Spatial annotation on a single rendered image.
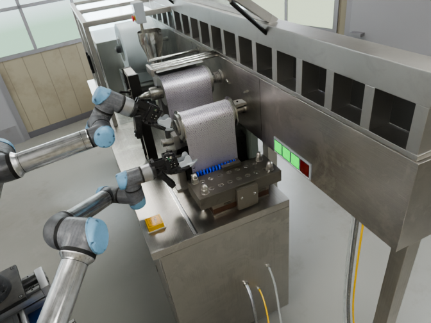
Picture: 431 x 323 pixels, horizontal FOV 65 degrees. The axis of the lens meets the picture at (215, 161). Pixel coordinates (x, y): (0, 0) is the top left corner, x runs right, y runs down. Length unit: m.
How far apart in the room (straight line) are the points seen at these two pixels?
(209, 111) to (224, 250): 0.63
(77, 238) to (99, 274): 1.55
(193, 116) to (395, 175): 0.86
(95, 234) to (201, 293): 0.73
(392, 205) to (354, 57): 0.41
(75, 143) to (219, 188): 0.60
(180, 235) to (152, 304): 1.01
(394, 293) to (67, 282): 1.15
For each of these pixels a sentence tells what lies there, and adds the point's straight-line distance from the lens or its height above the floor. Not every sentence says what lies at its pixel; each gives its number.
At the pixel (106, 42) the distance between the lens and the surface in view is 2.37.
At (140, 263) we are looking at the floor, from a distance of 2.68.
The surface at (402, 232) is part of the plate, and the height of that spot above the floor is 1.21.
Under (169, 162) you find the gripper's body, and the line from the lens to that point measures 1.49.
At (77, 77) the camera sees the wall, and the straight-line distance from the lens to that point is 5.07.
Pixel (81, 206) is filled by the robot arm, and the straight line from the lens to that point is 1.43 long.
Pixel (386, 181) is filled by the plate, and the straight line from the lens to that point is 1.02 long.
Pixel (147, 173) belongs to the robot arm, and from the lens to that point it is 1.49.
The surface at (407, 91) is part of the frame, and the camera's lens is 0.90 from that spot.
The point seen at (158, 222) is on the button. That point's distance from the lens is 1.54.
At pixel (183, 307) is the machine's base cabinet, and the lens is 1.77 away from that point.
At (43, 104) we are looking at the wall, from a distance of 5.04.
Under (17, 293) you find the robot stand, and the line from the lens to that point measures 1.70.
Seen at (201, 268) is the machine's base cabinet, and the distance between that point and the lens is 1.61.
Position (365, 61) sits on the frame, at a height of 1.63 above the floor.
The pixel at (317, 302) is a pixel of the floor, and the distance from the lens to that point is 2.36.
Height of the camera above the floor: 1.94
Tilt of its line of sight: 33 degrees down
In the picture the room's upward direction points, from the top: 8 degrees counter-clockwise
